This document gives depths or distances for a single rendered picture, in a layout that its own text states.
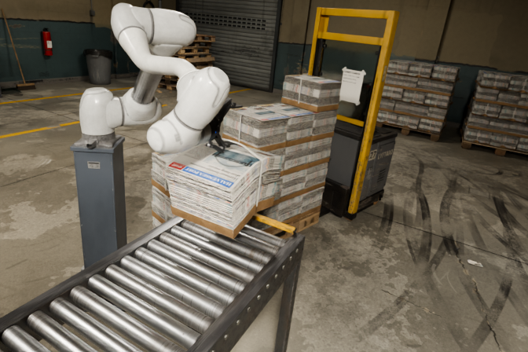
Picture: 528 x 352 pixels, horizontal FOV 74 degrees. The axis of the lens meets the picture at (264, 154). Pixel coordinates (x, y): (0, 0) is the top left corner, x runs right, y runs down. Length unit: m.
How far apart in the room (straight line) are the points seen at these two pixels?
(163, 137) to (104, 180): 1.01
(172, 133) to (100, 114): 0.91
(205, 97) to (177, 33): 0.58
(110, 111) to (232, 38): 8.37
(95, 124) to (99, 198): 0.40
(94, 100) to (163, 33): 0.58
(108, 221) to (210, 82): 1.31
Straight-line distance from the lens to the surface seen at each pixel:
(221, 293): 1.26
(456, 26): 8.48
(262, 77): 9.66
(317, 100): 2.71
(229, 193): 1.16
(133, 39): 1.34
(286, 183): 2.71
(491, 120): 6.91
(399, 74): 6.91
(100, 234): 2.14
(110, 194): 2.00
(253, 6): 9.80
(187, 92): 0.97
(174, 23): 1.47
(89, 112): 1.88
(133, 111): 1.89
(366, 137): 3.12
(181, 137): 1.01
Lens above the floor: 1.64
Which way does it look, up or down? 20 degrees down
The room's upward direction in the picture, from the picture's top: 6 degrees clockwise
